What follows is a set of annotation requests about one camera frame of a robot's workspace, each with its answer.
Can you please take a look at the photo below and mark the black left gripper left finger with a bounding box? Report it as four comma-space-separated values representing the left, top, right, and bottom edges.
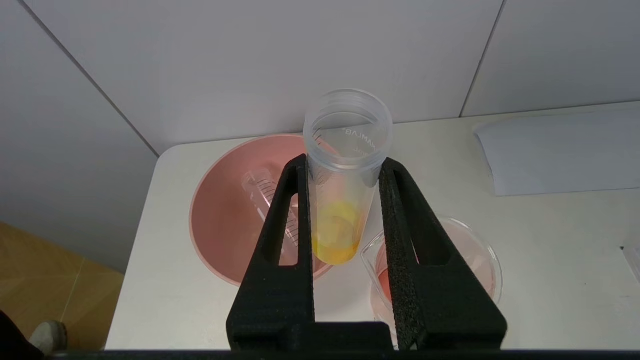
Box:
226, 154, 316, 351

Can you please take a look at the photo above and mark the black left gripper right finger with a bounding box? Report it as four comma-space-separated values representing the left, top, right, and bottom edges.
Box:
378, 157, 508, 351

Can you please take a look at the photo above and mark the test tube with yellow pigment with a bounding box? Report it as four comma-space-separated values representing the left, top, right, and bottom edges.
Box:
303, 89, 394, 266

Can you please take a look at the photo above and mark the test tube with red pigment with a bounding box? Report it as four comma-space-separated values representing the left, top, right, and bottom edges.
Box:
241, 169, 301, 248

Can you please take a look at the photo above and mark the clear glass beaker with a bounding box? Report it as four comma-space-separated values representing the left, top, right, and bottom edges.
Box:
361, 216, 503, 351

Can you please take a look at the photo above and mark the clear acrylic test tube rack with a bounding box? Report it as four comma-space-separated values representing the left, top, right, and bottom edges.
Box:
622, 240, 640, 286

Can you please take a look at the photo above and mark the pink plastic bowl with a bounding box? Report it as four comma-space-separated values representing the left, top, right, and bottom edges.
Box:
189, 133, 333, 287

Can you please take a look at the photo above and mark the white paper sheet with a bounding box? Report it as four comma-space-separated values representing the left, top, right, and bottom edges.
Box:
472, 107, 640, 197

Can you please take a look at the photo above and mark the person in black clothes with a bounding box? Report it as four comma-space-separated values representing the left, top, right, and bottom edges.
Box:
0, 310, 69, 358

